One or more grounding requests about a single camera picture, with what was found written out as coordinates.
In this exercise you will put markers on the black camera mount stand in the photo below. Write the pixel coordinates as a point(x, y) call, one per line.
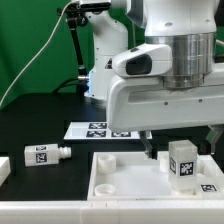
point(76, 18)

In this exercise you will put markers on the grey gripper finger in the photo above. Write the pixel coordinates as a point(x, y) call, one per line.
point(213, 136)

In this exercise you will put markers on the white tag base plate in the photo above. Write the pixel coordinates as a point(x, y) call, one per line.
point(95, 130)

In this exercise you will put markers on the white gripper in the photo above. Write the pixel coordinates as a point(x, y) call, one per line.
point(138, 99)

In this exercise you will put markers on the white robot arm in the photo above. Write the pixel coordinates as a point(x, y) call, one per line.
point(172, 80)

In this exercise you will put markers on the white square tabletop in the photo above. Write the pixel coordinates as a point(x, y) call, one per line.
point(131, 176)

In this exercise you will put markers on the white left obstacle block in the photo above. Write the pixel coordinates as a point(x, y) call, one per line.
point(4, 169)

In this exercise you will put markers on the white front obstacle rail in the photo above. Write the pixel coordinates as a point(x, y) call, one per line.
point(113, 212)

